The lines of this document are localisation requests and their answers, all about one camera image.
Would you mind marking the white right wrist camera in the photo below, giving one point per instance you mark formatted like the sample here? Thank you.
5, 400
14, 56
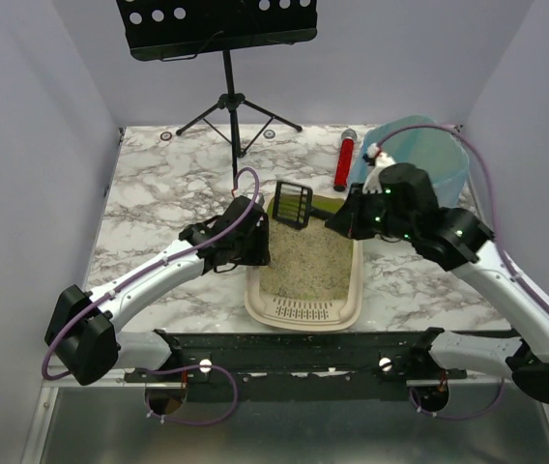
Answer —
376, 160

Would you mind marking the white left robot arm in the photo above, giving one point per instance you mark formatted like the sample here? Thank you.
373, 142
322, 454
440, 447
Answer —
87, 330

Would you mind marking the black litter scoop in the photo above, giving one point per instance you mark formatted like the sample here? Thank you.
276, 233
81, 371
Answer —
292, 205

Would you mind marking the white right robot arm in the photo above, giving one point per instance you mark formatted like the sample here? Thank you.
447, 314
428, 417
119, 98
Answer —
406, 207

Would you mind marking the black music stand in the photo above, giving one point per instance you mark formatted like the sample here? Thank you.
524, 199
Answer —
176, 31

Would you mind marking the bin with blue bag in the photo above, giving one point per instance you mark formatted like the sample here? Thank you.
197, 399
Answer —
434, 151

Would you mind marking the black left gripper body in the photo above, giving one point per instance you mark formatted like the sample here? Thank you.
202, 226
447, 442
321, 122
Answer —
262, 240

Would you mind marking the left table grommet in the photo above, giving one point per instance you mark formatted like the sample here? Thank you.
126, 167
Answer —
166, 135

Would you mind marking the red microphone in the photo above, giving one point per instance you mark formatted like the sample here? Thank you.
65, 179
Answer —
346, 151

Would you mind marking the black mounting base rail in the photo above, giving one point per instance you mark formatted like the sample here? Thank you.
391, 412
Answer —
301, 366

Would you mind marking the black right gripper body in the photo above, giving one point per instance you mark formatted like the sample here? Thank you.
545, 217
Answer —
352, 216

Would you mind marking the beige green litter box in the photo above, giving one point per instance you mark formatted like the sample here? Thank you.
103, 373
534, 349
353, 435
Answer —
314, 282

